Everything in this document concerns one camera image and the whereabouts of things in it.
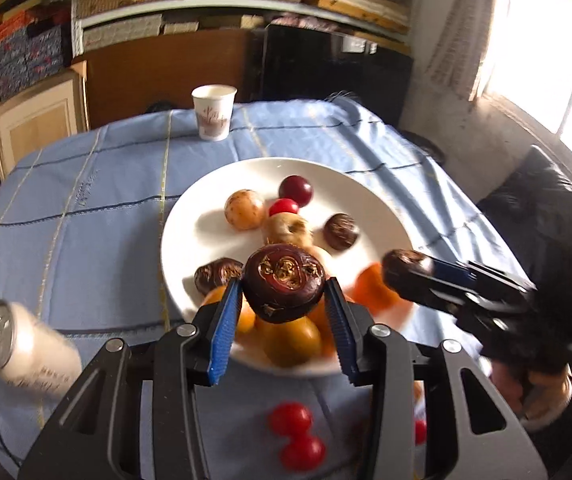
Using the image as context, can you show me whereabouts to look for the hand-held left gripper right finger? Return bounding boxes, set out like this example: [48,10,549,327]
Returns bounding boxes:
[323,276,549,480]

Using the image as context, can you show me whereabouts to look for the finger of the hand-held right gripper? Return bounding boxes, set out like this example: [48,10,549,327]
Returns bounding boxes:
[396,280,497,331]
[416,255,537,301]

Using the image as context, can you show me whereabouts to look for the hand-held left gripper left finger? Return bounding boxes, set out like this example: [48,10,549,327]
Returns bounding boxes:
[16,277,244,480]

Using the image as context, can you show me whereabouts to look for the small orange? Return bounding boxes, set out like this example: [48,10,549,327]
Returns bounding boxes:
[201,285,258,336]

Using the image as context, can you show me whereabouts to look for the yellow-orange round fruit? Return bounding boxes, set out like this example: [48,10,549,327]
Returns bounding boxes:
[258,315,323,368]

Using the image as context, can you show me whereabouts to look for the smooth dark purple passion fruit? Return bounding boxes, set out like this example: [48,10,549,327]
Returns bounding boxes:
[278,175,314,207]
[381,249,434,293]

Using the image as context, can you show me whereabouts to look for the large orange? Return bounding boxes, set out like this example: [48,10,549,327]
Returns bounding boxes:
[348,262,407,316]

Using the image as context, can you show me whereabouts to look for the wrinkled dark passion fruit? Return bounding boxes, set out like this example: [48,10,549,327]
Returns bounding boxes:
[323,213,361,251]
[194,258,244,296]
[242,243,327,324]

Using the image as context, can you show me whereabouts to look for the white plate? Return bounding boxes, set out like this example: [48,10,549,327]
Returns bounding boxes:
[160,157,419,378]

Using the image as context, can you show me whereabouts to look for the tan passion fruit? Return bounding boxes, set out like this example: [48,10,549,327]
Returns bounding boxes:
[264,213,313,248]

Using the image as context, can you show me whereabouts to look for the small red tomato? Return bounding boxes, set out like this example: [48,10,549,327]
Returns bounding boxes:
[268,198,300,217]

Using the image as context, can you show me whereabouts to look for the person's right forearm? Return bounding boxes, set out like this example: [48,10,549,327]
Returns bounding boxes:
[521,375,572,476]

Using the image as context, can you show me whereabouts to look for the person's right hand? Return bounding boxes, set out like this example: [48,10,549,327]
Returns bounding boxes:
[491,360,572,426]

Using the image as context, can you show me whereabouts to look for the tangerine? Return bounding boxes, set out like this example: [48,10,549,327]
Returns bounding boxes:
[308,300,341,358]

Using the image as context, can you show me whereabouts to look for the black leather cushion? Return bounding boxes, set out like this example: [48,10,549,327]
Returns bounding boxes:
[476,145,572,246]

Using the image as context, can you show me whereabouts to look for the spotted orange passion fruit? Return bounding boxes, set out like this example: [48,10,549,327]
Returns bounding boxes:
[224,189,266,231]

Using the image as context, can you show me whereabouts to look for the blue checked tablecloth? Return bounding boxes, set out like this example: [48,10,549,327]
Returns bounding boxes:
[0,97,522,480]

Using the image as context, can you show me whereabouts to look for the white drink can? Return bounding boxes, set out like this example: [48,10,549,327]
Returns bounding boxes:
[0,299,83,401]

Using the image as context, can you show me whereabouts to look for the white paper cup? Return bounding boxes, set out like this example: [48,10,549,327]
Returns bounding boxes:
[191,84,237,142]

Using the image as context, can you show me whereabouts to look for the bright curtained window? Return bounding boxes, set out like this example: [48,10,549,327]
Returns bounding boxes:
[481,0,572,181]

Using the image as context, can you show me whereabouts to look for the black glossy panel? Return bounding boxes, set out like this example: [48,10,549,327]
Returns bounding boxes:
[251,25,414,126]

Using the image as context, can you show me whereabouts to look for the pale curtain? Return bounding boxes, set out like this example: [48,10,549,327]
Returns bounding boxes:
[426,0,517,102]

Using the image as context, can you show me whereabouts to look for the brown wooden board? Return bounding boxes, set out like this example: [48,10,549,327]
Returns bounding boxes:
[86,30,252,131]

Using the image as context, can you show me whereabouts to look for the white metal shelf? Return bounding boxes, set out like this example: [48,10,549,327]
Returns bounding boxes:
[71,0,422,56]

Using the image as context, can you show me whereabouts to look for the stack of blue patterned boxes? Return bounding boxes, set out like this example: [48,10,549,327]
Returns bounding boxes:
[0,10,74,101]

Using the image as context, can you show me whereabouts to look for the black wire rack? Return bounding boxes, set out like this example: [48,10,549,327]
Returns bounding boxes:
[322,90,364,108]

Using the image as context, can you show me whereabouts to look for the pale wooden picture frame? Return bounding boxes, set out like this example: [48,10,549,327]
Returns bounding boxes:
[0,60,89,181]

